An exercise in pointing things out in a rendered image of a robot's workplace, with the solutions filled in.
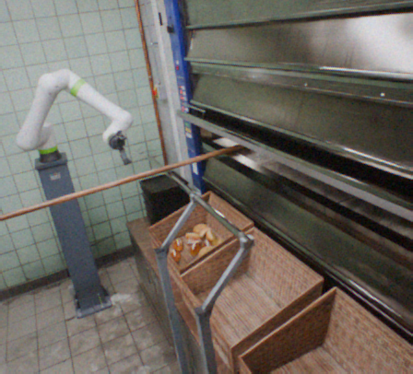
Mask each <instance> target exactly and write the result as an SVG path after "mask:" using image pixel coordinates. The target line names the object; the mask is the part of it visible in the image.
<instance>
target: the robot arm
mask: <svg viewBox="0 0 413 374"><path fill-rule="evenodd" d="M62 90H64V91H66V92H67V93H69V94H70V95H72V96H74V97H75V98H77V99H78V100H80V101H82V102H83V103H85V104H87V105H89V106H90V107H91V108H93V109H94V110H97V111H99V112H101V113H102V114H104V115H105V116H106V117H107V118H108V119H110V120H111V121H112V124H111V125H110V126H109V127H108V129H107V131H106V132H105V133H104V135H103V140H104V142H105V143H106V144H107V146H110V147H111V148H112V149H114V150H119V153H120V154H121V155H120V157H121V159H122V161H123V162H124V164H125V165H127V164H129V163H132V161H131V160H130V159H129V158H128V157H127V155H126V154H125V149H124V147H125V140H127V137H126V136H124V135H125V134H126V132H127V131H128V130H129V129H130V127H131V126H132V123H133V117H132V114H131V113H130V112H128V111H124V110H122V109H120V108H119V107H117V106H116V105H114V104H113V103H111V102H110V101H108V100H107V99H106V98H105V97H103V96H102V95H101V94H100V93H99V92H98V91H97V90H96V89H95V88H93V87H92V86H91V85H90V84H88V83H86V82H84V81H83V80H82V78H80V77H79V76H77V75H76V74H75V73H73V72H72V71H70V70H68V69H60V70H58V71H57V72H55V73H50V74H45V75H43V76H41V78H40V79H39V82H38V86H37V89H36V93H35V96H34V100H33V101H34V102H33V105H32V107H31V109H30V112H29V115H28V117H27V120H26V121H25V123H24V125H23V126H22V128H21V130H20V132H19V133H18V134H17V137H16V143H17V146H18V147H19V148H20V149H21V150H24V151H32V150H34V149H35V148H36V149H37V151H38V153H39V162H40V163H47V162H52V161H57V160H59V159H60V158H62V155H61V154H60V153H59V151H58V144H57V141H56V137H55V134H54V131H53V126H52V125H51V124H50V123H46V122H45V120H46V118H47V115H48V113H49V111H50V109H51V107H52V106H53V104H54V102H55V100H56V98H57V96H58V93H59V92H60V91H62Z"/></svg>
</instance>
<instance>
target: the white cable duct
mask: <svg viewBox="0 0 413 374"><path fill-rule="evenodd" d="M151 3H152V7H153V13H154V18H155V24H156V34H157V40H158V45H159V55H160V60H161V65H162V71H163V76H164V82H165V86H166V91H167V97H168V102H169V108H170V113H171V122H172V128H173V133H174V138H175V144H176V149H177V155H178V160H179V162H181V161H182V158H181V147H180V141H179V136H178V131H177V125H176V120H175V114H174V109H173V104H172V98H171V88H170V83H169V78H168V72H167V66H166V61H165V56H164V51H163V45H162V39H161V34H160V29H159V19H158V13H157V8H156V0H151ZM180 170H181V177H182V178H184V173H183V166H181V167H180Z"/></svg>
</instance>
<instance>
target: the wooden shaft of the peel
mask: <svg viewBox="0 0 413 374"><path fill-rule="evenodd" d="M245 147H246V146H242V145H240V144H238V145H235V146H230V147H227V148H223V149H220V150H218V151H214V152H211V153H208V154H205V155H203V156H200V157H196V158H190V159H187V160H185V161H181V162H176V163H172V164H170V165H167V166H163V167H160V168H156V169H153V170H149V171H146V172H143V173H139V174H136V175H134V176H131V177H128V178H124V179H121V180H119V181H113V182H110V183H107V184H104V185H101V186H98V187H91V188H88V189H86V190H83V191H80V192H77V193H71V194H69V195H65V196H62V197H59V198H56V199H53V200H50V201H47V202H44V203H40V204H37V205H33V206H30V207H26V208H23V209H20V210H14V211H12V212H8V213H5V214H2V215H0V222H1V221H4V220H7V219H10V218H12V217H15V216H21V215H24V214H27V213H30V212H33V211H39V210H42V209H44V208H47V207H51V206H54V205H59V204H61V203H64V202H68V201H71V200H74V199H77V198H80V197H83V196H85V195H89V194H92V193H97V192H100V191H103V190H106V189H109V188H112V187H118V186H121V185H124V184H127V183H130V182H132V181H138V180H141V179H144V178H147V177H150V176H153V175H157V174H159V173H162V172H164V171H168V170H171V169H177V168H180V167H181V166H185V165H188V164H191V163H194V162H200V161H203V160H206V159H209V158H214V157H217V156H220V155H223V154H227V153H230V152H231V151H235V150H238V149H241V148H245Z"/></svg>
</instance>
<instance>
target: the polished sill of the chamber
mask: <svg viewBox="0 0 413 374"><path fill-rule="evenodd" d="M203 146H204V148H205V149H206V150H208V151H209V152H214V151H218V150H220V149H223V148H226V147H224V146H222V145H219V144H217V143H215V142H213V141H211V140H207V141H205V142H203ZM219 157H220V158H223V159H225V160H227V161H228V162H230V163H232V164H234V165H235V166H237V167H239V168H241V169H244V170H245V171H247V172H249V173H251V174H253V175H254V176H255V177H256V178H258V179H260V180H261V181H264V182H266V183H268V184H270V185H271V186H273V187H277V188H278V189H279V190H280V191H282V192H284V193H286V194H288V195H290V196H292V197H294V198H296V199H297V200H299V201H301V202H302V203H304V204H305V205H308V206H309V207H311V208H312V209H314V210H316V211H320V212H322V213H323V214H324V215H326V216H329V217H330V218H332V219H334V220H335V221H337V222H338V223H340V224H342V225H344V226H346V227H347V228H349V229H351V230H353V231H355V232H356V233H358V234H361V235H363V236H364V237H366V238H368V239H369V240H372V241H373V242H375V243H377V244H379V245H381V246H382V247H384V248H386V249H387V250H389V251H390V252H392V253H394V254H396V255H398V256H399V257H403V258H405V259H407V260H408V261H410V262H412V263H413V239H411V238H409V237H407V236H405V235H403V234H401V233H397V232H395V231H393V230H391V229H390V228H387V227H385V226H383V225H381V224H379V223H377V222H375V221H373V220H371V219H369V218H368V217H366V216H364V215H362V214H360V213H358V212H356V211H354V210H350V209H348V208H346V207H345V206H343V205H341V204H339V203H337V202H335V201H333V200H330V199H328V198H326V197H324V196H323V195H321V194H319V193H317V192H315V191H313V190H311V189H309V188H307V187H303V186H301V185H300V184H298V183H297V182H295V181H292V180H290V179H288V178H286V177H284V176H282V175H280V174H278V173H277V172H274V171H273V170H271V169H268V168H266V167H264V166H262V165H260V164H258V163H256V162H253V161H251V160H250V159H248V158H245V157H243V156H241V155H239V154H237V153H235V152H233V151H231V152H230V153H227V154H223V155H220V156H219Z"/></svg>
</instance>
